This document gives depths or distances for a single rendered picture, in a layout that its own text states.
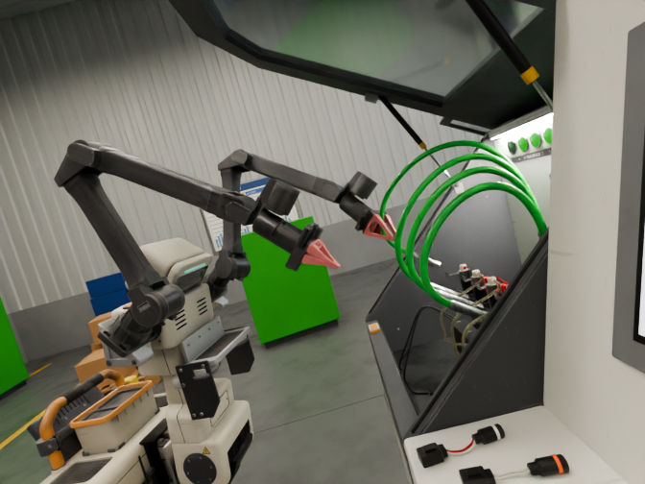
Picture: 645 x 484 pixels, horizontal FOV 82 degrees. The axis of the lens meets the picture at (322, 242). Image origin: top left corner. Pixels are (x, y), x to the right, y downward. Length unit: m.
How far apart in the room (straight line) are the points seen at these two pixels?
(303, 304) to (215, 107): 4.77
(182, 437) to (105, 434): 0.26
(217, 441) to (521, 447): 0.85
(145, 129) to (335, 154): 3.65
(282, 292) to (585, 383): 3.76
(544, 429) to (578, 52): 0.50
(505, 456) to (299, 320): 3.77
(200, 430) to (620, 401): 1.00
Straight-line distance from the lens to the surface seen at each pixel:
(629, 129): 0.51
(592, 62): 0.58
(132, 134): 8.13
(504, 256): 1.34
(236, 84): 7.88
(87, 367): 4.81
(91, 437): 1.46
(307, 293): 4.22
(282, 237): 0.78
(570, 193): 0.59
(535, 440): 0.63
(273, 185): 0.79
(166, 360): 1.21
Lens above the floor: 1.35
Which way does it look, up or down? 5 degrees down
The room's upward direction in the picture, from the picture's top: 15 degrees counter-clockwise
